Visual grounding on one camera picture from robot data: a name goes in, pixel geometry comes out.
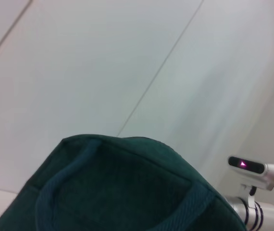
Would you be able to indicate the teal fabric lunch bag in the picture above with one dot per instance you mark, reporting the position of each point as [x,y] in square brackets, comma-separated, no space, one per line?
[127,192]

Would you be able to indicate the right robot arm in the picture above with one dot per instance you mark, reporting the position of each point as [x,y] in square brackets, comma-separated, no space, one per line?
[266,214]

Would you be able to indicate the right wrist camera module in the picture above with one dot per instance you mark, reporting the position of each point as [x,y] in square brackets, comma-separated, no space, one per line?
[269,173]

